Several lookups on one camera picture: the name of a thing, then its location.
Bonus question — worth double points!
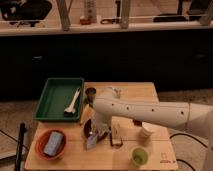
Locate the grey towel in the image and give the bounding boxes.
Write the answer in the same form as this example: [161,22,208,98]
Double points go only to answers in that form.
[86,133,98,150]

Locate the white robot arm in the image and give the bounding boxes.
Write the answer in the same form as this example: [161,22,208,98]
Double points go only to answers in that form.
[93,87,213,139]

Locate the purple bowl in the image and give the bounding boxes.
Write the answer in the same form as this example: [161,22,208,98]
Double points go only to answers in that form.
[83,120,107,141]

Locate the orange bowl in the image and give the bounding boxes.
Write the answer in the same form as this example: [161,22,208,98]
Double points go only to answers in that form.
[35,130,66,161]

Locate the yellow banana toy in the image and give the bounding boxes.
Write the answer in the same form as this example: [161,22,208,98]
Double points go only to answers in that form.
[80,104,93,125]

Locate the white spoon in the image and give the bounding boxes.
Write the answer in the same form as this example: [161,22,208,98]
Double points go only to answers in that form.
[64,88,81,116]

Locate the dark brown scraps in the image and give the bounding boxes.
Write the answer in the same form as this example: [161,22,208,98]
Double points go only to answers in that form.
[133,120,142,127]

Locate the dark metal cup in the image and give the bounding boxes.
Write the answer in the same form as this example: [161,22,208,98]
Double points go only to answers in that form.
[85,87,96,102]

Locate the white paper cup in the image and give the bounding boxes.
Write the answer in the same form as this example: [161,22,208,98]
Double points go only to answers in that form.
[139,122,154,138]

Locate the green plastic cup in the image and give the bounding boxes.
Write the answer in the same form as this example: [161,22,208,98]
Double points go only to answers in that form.
[131,148,148,167]

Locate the green plastic tray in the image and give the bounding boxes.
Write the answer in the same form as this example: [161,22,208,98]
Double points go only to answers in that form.
[34,78,84,122]

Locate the black pole stand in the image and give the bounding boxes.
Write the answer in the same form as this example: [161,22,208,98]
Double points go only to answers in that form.
[14,123,26,171]

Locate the red object on shelf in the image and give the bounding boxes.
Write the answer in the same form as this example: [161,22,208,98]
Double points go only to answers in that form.
[79,18,91,25]

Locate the black office chair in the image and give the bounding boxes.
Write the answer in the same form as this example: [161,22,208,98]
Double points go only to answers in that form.
[0,0,52,27]

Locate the black floor cable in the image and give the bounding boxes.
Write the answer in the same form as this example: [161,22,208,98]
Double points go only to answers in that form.
[169,132,213,171]

